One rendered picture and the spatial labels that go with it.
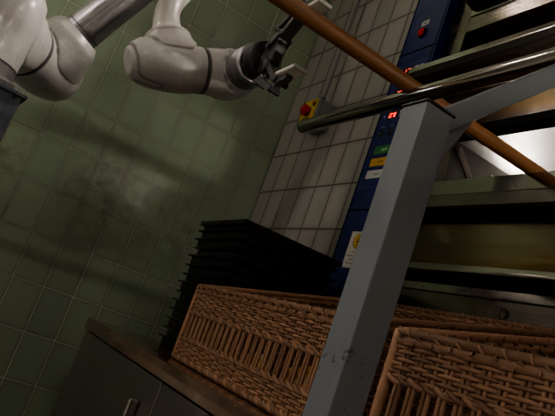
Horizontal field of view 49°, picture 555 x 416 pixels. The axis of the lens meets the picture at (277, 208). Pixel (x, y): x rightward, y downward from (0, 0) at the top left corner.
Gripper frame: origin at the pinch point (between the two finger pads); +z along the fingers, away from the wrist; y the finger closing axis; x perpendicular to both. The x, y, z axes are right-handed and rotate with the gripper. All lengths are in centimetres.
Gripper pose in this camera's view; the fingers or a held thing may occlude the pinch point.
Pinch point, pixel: (310, 37)
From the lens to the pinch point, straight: 113.9
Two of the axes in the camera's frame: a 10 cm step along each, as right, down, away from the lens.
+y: -3.3, 9.2, -2.1
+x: -8.0, -4.0, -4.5
